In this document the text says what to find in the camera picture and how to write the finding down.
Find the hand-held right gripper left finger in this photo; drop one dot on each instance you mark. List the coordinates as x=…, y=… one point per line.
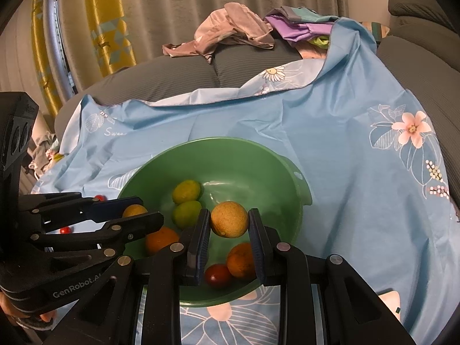
x=201, y=248

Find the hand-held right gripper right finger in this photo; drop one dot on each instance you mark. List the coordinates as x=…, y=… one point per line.
x=256, y=244

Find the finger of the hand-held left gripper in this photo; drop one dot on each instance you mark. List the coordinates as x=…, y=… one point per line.
x=136, y=224
x=115, y=204

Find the tan longan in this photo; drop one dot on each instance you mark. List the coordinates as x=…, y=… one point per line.
x=229, y=220
x=134, y=210

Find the orange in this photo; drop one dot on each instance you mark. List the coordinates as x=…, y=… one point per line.
x=240, y=264
x=161, y=240

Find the green plum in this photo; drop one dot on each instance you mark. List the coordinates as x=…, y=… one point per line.
x=186, y=191
x=187, y=214

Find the green plastic bowl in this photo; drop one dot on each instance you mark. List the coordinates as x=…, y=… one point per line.
x=233, y=172

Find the person's left hand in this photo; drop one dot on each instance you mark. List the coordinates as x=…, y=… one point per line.
x=47, y=317

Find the pile of mixed clothes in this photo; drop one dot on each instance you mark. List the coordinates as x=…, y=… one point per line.
x=45, y=151

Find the blue floral bed sheet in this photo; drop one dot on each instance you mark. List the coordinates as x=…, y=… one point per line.
x=323, y=133

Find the grey sofa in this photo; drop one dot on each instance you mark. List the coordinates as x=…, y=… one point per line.
x=179, y=75

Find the small white device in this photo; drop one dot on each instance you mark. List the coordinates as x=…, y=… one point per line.
x=390, y=303

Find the yellow patterned curtain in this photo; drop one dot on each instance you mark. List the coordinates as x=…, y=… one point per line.
x=107, y=25

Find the pink clothes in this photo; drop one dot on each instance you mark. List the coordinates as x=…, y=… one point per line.
x=230, y=25

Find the purple cloth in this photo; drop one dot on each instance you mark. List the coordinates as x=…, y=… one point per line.
x=298, y=28

